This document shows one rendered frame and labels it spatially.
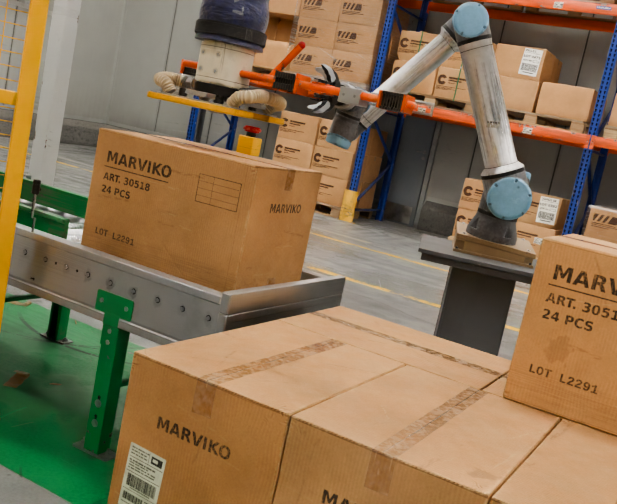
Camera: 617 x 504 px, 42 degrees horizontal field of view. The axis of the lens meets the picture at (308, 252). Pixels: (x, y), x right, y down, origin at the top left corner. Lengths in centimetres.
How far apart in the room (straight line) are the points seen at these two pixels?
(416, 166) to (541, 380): 940
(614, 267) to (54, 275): 160
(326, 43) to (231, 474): 923
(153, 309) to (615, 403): 123
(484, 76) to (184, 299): 126
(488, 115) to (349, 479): 159
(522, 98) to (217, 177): 752
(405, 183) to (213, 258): 909
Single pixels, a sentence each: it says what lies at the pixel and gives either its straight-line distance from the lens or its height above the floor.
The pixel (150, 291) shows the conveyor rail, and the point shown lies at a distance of 231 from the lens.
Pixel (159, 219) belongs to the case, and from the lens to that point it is 245.
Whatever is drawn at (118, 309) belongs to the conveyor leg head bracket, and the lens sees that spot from 239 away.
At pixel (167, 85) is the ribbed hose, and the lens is 258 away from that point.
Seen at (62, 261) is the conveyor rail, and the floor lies 54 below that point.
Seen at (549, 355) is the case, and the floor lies 68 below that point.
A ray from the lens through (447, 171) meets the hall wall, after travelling 1119.
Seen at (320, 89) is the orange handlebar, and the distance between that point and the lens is 238.
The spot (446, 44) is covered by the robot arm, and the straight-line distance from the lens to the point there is 294.
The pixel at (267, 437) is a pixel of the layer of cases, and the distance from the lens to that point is 160.
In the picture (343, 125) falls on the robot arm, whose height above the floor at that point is 111.
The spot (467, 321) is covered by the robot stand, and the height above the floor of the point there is 51.
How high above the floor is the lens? 109
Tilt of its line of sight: 9 degrees down
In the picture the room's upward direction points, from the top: 12 degrees clockwise
